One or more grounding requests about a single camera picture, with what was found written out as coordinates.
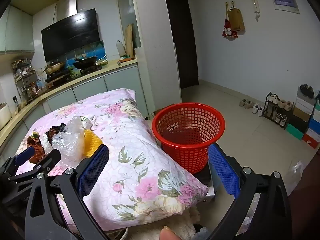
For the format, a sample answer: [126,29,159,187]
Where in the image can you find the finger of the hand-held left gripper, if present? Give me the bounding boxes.
[5,146,35,173]
[7,149,62,182]

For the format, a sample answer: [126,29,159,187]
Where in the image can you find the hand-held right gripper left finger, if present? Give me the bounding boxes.
[25,144,110,240]

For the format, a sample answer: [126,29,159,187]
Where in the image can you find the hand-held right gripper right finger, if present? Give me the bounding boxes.
[207,143,293,240]

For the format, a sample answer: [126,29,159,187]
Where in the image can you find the brown wrapper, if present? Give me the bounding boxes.
[26,132,47,163]

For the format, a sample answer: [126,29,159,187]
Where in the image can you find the crinkled clear plastic bag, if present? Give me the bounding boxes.
[51,116,93,167]

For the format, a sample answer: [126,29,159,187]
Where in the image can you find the yellow foam mesh sleeve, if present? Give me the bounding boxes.
[82,129,104,158]

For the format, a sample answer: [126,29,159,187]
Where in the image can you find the dark wrapper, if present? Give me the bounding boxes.
[46,123,68,148]

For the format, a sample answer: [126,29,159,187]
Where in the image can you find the red plastic mesh basket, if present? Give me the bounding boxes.
[152,102,226,175]

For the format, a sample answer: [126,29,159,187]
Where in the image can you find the person's right hand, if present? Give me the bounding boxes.
[160,225,179,240]

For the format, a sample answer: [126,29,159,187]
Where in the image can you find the white box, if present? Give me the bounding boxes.
[200,172,216,202]

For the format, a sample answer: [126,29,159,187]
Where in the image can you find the white rice cooker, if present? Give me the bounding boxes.
[0,102,12,128]

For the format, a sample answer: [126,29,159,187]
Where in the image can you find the pink floral blanket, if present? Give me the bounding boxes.
[15,88,210,232]

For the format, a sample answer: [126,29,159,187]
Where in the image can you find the white fleece garment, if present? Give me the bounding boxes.
[130,206,200,240]

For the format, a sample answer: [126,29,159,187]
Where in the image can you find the thin clear plastic bag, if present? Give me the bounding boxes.
[286,160,304,193]

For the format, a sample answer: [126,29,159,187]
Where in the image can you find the metal kitchen rack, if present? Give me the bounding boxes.
[11,59,48,103]

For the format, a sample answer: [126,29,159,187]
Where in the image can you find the black shoe rack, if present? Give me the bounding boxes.
[264,92,294,129]

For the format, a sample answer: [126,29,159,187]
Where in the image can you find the pale green lower cabinets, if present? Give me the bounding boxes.
[0,65,149,155]

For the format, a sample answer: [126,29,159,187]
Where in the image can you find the pale green cabinets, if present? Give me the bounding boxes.
[0,65,149,155]
[0,5,35,54]

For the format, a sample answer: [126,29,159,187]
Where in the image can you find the black gas stove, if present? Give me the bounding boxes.
[45,66,104,83]

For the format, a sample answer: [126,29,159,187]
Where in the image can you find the cardboard box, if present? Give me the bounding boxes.
[153,107,170,117]

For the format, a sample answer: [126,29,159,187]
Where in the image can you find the group of assorted shoes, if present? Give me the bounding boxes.
[265,94,294,128]

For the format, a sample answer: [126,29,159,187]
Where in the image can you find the golden frying pan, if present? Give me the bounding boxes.
[43,61,66,75]

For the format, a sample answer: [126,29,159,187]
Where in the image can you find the stack of shoe boxes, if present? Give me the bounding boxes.
[285,90,320,149]

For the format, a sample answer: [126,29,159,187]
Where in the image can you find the beige kitchen countertop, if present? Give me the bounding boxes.
[0,59,138,130]

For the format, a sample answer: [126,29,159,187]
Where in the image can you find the black wok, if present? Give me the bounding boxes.
[72,56,98,70]

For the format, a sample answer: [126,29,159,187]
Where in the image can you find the blue scenic backsplash panel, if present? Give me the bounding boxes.
[65,41,108,69]

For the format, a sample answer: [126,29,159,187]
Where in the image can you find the pale green upper cabinets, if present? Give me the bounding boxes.
[0,5,35,54]

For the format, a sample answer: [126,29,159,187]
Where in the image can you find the black range hood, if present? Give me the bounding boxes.
[41,0,99,62]

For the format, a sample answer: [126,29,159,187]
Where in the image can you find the white plastic bottle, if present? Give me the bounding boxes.
[116,40,126,57]

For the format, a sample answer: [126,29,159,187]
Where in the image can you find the dark wooden door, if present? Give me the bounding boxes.
[164,0,199,89]

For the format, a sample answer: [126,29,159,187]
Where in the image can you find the wooden cutting board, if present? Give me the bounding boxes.
[124,24,135,58]

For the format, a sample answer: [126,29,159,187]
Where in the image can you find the red hanging pouch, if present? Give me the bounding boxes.
[222,17,238,39]

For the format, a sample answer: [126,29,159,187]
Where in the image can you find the brown paper bag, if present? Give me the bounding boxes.
[227,4,245,32]

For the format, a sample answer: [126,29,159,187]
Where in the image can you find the frosted glass panel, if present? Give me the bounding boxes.
[116,0,142,49]

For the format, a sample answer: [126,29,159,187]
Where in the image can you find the white intercom phone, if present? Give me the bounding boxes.
[252,0,260,20]

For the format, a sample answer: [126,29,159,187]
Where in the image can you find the white electrical panel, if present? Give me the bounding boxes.
[269,0,300,13]

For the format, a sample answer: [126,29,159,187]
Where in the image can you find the white cable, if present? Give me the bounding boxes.
[110,227,130,240]

